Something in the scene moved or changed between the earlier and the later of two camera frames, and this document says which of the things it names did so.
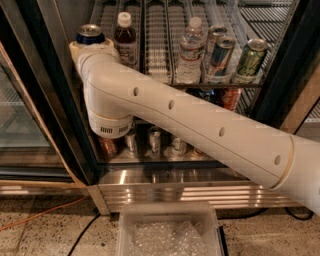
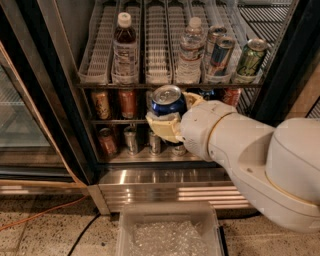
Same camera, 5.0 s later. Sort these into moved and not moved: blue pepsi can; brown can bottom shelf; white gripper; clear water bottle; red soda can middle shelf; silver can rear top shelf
Moved: white gripper; blue pepsi can
Not moved: silver can rear top shelf; red soda can middle shelf; brown can bottom shelf; clear water bottle
